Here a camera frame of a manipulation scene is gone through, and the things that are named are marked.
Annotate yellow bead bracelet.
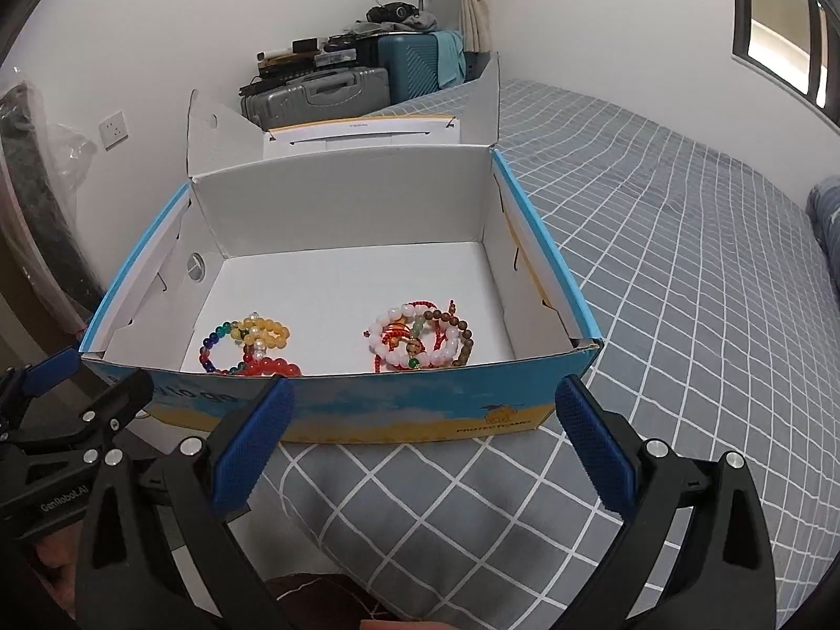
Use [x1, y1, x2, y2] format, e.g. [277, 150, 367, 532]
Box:
[236, 315, 291, 351]

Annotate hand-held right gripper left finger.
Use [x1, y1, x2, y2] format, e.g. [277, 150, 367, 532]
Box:
[73, 377, 296, 630]

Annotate grey hard-shell suitcase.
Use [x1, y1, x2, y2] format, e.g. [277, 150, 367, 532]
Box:
[239, 66, 393, 133]

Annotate white wall socket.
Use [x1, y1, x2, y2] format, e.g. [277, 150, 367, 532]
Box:
[98, 111, 131, 151]

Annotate teal towel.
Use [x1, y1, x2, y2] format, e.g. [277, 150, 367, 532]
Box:
[435, 31, 468, 88]

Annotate pink bead bracelet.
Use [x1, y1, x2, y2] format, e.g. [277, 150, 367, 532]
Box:
[367, 303, 460, 370]

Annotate pile of black cables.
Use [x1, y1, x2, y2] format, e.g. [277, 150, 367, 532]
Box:
[364, 3, 422, 28]

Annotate dark object in clear plastic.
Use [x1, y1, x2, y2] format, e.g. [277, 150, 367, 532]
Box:
[0, 75, 109, 337]

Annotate multicoloured bead bracelet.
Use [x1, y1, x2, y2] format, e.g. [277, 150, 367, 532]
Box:
[198, 318, 254, 376]

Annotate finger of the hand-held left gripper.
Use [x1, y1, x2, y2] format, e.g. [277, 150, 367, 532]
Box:
[0, 348, 83, 408]
[0, 367, 155, 467]

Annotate blue and white cardboard box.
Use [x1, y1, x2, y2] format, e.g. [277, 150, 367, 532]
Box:
[79, 52, 605, 445]

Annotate brown wooden bead bracelet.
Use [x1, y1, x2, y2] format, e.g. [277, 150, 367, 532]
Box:
[420, 305, 475, 369]

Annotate black devices on suitcase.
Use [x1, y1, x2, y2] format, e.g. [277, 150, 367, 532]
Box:
[239, 34, 361, 98]

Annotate red bead bracelet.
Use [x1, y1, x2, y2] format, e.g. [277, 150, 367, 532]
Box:
[229, 355, 305, 379]

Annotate grey checked bed sheet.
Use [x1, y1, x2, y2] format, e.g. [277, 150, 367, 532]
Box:
[262, 75, 840, 630]

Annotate dark framed window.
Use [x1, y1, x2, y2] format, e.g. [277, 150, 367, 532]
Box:
[730, 0, 840, 133]

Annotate blue-grey printed folded quilt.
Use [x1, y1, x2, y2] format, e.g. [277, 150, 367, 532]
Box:
[806, 177, 840, 258]

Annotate person's left hand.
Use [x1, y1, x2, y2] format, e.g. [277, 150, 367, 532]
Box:
[26, 525, 83, 605]

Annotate beige curtain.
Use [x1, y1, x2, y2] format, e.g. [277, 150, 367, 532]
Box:
[456, 0, 495, 55]

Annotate teal hard-shell suitcase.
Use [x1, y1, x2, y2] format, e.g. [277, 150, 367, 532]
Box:
[377, 29, 469, 107]

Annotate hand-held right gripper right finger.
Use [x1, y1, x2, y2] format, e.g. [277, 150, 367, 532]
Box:
[554, 374, 779, 630]

